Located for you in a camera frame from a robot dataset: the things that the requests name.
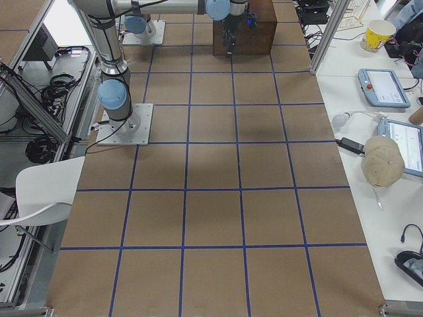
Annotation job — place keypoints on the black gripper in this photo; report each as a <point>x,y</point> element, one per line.
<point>232,24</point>

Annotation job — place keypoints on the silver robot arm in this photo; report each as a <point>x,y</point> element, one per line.
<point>140,25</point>
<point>99,19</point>

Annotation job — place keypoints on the dark wooden drawer cabinet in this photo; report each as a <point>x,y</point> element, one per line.
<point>249,42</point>

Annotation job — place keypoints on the white light bulb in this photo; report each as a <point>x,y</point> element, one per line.
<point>340,120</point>

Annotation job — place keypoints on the yellow popcorn paper cup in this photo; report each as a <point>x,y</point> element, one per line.
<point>377,34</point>

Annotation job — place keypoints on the far blue teach pendant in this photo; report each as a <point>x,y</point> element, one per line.
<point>381,88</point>

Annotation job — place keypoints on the blue teach pendant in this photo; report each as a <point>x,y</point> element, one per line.
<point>409,140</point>
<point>381,88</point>

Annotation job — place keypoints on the black power adapter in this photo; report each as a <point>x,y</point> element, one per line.
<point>351,145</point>

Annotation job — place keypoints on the beige baseball cap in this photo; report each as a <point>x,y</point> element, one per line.
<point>383,163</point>

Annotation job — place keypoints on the cardboard tube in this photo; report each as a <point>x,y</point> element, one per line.
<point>417,117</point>

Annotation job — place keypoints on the near blue teach pendant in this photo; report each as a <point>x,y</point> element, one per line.
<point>409,140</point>

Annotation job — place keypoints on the white plastic chair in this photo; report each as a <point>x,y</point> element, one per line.
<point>45,195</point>

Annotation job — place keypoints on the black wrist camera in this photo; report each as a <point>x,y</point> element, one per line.
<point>251,19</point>

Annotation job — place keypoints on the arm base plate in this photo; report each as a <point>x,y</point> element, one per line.
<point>129,39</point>
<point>135,131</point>

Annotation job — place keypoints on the aluminium frame post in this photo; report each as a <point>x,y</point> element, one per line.
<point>330,30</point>

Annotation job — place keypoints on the gold wire rack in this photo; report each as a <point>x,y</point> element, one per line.
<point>354,15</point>

